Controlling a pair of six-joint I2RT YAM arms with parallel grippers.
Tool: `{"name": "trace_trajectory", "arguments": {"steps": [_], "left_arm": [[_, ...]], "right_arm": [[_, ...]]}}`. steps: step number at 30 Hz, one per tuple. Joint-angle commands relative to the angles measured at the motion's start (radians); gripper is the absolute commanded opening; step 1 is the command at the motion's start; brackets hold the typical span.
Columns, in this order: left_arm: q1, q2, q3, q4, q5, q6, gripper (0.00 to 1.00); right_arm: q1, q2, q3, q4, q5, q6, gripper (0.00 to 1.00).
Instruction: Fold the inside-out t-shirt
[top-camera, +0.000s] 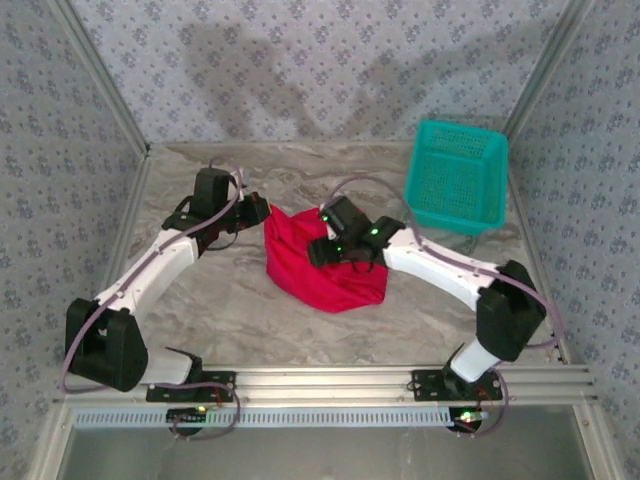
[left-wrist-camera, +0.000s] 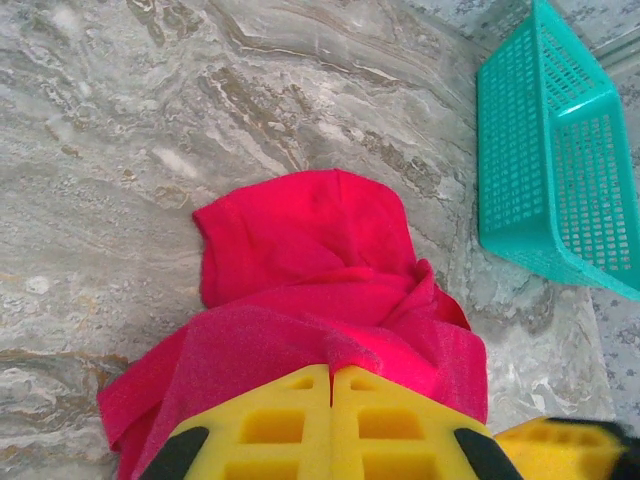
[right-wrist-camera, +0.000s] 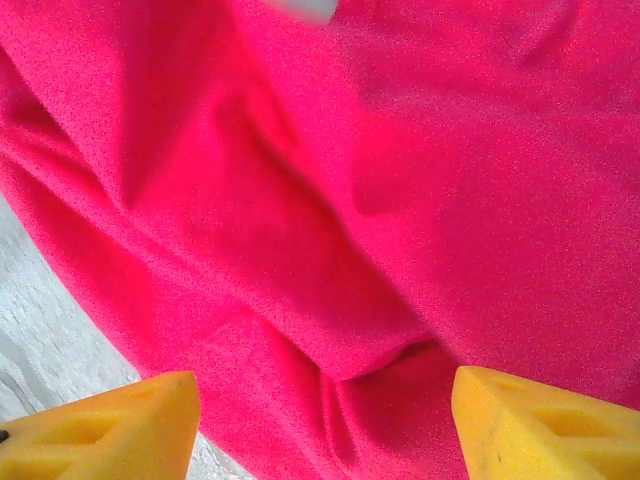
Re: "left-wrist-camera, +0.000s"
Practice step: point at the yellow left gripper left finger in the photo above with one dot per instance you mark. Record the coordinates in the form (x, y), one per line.
(280, 450)

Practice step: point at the red t-shirt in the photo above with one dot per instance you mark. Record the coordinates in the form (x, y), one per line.
(310, 280)

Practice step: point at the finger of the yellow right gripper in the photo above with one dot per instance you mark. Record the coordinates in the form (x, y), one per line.
(555, 450)

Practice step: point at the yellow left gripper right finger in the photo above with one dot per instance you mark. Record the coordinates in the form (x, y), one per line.
(395, 450)

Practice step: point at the teal plastic basket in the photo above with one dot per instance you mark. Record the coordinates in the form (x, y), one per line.
(520, 150)

